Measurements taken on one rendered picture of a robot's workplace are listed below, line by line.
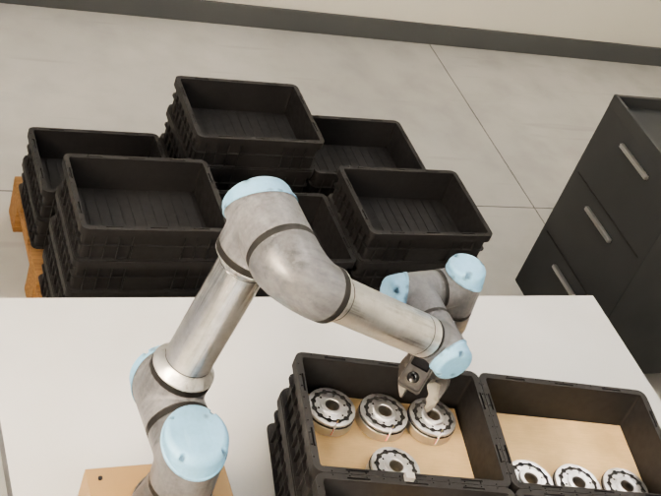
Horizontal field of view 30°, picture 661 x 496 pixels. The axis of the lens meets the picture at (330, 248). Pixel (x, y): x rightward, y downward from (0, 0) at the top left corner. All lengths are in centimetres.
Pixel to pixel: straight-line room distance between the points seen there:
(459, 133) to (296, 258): 332
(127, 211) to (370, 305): 148
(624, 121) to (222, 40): 195
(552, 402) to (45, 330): 109
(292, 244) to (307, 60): 339
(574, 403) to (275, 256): 105
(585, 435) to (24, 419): 118
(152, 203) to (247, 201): 147
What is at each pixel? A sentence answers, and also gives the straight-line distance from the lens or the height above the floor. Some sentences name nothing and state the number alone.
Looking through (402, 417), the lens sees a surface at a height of 86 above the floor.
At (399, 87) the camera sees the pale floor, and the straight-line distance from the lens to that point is 529.
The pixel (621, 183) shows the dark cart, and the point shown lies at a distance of 385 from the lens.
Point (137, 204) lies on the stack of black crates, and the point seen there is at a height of 49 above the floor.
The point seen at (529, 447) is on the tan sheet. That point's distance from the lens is 265.
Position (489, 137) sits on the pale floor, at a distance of 521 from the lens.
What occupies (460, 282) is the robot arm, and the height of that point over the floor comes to 125.
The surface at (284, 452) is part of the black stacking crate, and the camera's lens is 245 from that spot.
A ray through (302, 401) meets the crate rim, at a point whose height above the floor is 93.
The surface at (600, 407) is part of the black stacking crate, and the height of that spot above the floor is 88.
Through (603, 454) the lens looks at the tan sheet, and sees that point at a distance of 274.
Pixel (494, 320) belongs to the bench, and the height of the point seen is 70.
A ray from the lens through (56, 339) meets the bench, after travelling 266.
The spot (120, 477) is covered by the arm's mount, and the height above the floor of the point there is 80.
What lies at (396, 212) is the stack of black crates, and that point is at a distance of 369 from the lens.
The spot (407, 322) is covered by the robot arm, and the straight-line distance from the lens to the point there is 205.
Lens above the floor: 258
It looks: 37 degrees down
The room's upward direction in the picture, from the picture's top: 22 degrees clockwise
